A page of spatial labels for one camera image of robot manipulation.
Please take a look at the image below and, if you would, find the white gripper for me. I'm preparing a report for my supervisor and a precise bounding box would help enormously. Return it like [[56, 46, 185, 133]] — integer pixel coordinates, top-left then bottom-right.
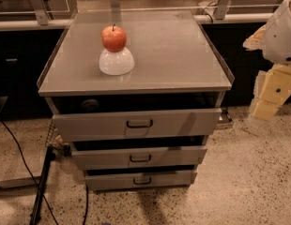
[[242, 25, 291, 123]]

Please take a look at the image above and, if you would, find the grey bottom drawer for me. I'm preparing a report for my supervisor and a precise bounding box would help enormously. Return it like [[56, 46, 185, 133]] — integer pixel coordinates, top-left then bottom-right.
[[85, 165, 197, 191]]

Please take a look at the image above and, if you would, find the grey drawer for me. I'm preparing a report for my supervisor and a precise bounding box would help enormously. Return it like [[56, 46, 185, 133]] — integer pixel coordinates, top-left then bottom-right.
[[85, 165, 197, 191], [46, 94, 222, 142], [72, 136, 207, 171]]

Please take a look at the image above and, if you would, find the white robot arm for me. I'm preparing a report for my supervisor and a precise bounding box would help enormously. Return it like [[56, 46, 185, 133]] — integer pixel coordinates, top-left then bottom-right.
[[243, 0, 291, 123]]

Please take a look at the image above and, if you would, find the grey top drawer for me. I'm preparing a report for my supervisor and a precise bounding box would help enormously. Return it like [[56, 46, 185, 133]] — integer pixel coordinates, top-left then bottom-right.
[[46, 94, 222, 142]]

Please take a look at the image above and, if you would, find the grey metal drawer cabinet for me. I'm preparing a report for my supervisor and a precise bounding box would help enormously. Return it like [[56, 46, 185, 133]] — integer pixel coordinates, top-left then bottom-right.
[[36, 9, 236, 192]]

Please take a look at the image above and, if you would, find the dark round object in drawer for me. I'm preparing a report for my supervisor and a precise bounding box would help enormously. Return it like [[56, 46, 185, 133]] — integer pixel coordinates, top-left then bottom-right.
[[80, 98, 100, 113]]

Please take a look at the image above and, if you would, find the grey middle drawer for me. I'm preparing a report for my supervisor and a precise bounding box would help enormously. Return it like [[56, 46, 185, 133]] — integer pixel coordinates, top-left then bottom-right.
[[72, 136, 207, 171]]

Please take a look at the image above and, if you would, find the white upturned bowl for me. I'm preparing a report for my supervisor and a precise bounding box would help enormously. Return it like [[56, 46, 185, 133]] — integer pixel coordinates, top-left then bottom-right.
[[99, 48, 135, 76]]

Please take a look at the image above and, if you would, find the red apple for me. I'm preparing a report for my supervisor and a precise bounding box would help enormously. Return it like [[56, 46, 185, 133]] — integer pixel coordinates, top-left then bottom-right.
[[101, 24, 127, 53]]

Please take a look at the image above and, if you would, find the black metal bar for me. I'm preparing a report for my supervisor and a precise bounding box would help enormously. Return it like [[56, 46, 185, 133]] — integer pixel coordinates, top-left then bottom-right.
[[30, 147, 54, 225]]

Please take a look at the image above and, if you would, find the grey metal frame post right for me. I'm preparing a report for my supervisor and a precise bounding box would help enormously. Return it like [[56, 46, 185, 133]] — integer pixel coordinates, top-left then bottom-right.
[[213, 0, 230, 20]]

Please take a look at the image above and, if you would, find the grey metal frame post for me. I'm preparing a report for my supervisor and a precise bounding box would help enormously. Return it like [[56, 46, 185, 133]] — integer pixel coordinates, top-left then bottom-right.
[[213, 0, 230, 20], [30, 0, 49, 25]]

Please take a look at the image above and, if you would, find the black cable under cabinet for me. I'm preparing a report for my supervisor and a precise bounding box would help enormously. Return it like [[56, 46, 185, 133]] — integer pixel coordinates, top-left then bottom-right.
[[81, 183, 90, 225]]

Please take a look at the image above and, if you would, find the wire basket with items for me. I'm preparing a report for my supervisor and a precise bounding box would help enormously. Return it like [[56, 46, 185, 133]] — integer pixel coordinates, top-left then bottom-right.
[[45, 122, 71, 157]]

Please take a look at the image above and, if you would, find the grey metal frame post left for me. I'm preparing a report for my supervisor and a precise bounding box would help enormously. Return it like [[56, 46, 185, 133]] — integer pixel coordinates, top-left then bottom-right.
[[30, 0, 49, 25]]

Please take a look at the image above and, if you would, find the black floor cable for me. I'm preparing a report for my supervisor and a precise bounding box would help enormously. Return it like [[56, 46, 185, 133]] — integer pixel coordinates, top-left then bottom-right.
[[0, 111, 60, 225]]

